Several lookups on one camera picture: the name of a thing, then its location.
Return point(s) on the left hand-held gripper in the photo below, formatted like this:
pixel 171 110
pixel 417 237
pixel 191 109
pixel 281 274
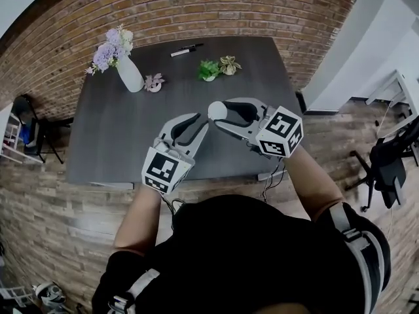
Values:
pixel 163 170

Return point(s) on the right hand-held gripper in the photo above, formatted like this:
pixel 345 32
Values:
pixel 278 132

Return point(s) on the small white round object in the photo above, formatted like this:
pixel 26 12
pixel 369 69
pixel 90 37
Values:
pixel 217 110

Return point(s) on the person's right forearm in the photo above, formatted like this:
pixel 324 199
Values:
pixel 311 185

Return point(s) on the person's left forearm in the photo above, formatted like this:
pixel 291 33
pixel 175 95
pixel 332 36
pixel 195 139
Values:
pixel 139 221

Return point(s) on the small variegated potted plant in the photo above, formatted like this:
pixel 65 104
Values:
pixel 229 64

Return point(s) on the small pink potted plant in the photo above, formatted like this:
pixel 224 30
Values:
pixel 154 83

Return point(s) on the small green potted plant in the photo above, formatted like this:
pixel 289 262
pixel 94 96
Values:
pixel 207 70

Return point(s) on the white table leg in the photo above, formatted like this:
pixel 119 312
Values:
pixel 113 185
pixel 270 175

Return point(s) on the white ceramic vase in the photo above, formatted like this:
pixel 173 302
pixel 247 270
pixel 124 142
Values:
pixel 130 75

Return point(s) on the black and white marker pen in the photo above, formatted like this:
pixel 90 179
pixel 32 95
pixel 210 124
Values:
pixel 185 50

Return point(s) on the purple flower bouquet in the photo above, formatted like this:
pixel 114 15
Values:
pixel 108 52

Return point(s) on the black folding chair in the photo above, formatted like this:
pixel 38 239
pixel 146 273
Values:
pixel 46 129

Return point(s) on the person's black shirt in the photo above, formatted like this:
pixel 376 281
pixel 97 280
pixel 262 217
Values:
pixel 245 260

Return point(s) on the black office chair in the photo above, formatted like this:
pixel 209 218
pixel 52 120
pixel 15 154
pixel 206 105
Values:
pixel 388 165

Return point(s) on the white desk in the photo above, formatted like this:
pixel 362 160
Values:
pixel 397 83

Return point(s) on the blue item on chair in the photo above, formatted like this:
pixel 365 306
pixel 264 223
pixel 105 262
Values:
pixel 29 134

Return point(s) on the white side table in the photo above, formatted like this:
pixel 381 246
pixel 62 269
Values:
pixel 8 132

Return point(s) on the grey and white shoe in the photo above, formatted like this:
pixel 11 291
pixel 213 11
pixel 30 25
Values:
pixel 49 294

